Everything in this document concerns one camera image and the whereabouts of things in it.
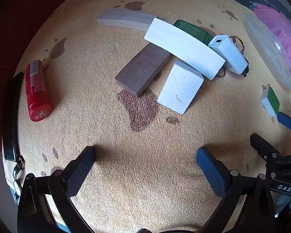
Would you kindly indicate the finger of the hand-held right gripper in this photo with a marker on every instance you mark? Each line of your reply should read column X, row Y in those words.
column 263, row 145
column 287, row 122

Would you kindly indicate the black belt with buckle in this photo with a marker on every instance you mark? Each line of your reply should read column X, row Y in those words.
column 11, row 116

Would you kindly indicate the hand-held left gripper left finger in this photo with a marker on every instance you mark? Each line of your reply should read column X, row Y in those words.
column 81, row 170

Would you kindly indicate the yellow paw print mat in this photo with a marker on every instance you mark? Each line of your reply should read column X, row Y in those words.
column 135, row 187

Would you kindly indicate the green mahjong tile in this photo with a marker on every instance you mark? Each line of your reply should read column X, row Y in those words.
column 272, row 98

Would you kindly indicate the brown wooden block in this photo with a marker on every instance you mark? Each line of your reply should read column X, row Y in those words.
column 141, row 71

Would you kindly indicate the white plug charger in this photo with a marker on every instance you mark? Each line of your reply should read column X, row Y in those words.
column 229, row 53

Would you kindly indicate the red snack can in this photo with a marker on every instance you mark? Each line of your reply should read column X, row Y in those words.
column 37, row 89

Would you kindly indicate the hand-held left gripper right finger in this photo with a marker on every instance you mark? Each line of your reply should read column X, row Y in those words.
column 211, row 172

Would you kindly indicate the pink quilt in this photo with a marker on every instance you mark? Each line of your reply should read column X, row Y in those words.
column 281, row 29

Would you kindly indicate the short white block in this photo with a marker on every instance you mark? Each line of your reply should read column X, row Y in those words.
column 180, row 89

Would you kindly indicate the clear plastic bowl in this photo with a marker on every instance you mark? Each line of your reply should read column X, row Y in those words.
column 266, row 46

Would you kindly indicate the long white block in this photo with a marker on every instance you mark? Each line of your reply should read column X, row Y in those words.
column 184, row 46

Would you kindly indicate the pale grey wooden block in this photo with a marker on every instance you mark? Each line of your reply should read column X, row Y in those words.
column 123, row 19

